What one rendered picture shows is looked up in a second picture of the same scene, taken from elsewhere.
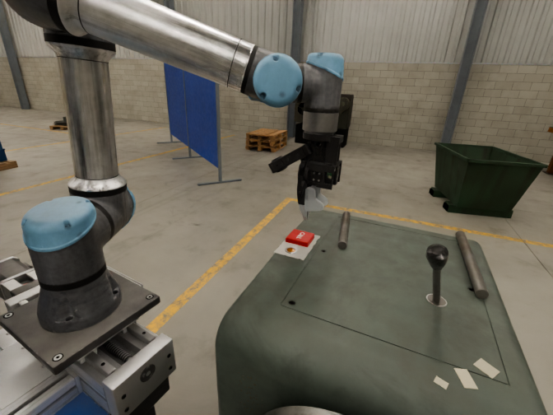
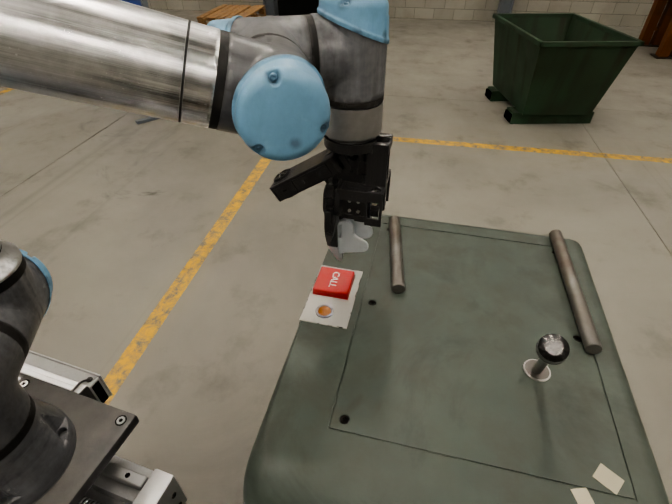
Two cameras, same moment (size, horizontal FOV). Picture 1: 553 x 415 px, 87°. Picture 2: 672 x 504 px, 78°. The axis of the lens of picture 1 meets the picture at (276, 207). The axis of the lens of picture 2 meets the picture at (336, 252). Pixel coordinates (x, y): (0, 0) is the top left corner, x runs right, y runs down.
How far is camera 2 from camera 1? 21 cm
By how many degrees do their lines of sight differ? 19
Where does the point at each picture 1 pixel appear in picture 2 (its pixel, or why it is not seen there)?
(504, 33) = not seen: outside the picture
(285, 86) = (300, 127)
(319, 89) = (349, 69)
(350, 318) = (429, 431)
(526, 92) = not seen: outside the picture
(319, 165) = (358, 193)
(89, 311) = (30, 483)
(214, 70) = (146, 105)
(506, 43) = not seen: outside the picture
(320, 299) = (383, 403)
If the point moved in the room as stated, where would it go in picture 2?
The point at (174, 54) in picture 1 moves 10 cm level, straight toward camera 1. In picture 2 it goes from (49, 85) to (50, 140)
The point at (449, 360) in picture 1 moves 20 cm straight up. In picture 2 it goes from (564, 476) to (649, 372)
